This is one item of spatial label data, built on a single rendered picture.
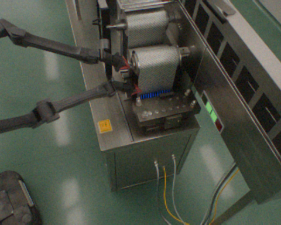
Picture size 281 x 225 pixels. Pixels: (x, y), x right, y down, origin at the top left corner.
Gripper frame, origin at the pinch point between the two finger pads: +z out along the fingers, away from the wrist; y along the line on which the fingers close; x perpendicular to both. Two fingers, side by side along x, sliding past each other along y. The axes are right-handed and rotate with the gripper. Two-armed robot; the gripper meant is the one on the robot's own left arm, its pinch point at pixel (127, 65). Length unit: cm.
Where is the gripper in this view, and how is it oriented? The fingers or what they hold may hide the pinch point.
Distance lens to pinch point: 156.6
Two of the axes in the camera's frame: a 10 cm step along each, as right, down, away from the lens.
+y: 3.4, 8.1, -4.7
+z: 6.8, 1.4, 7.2
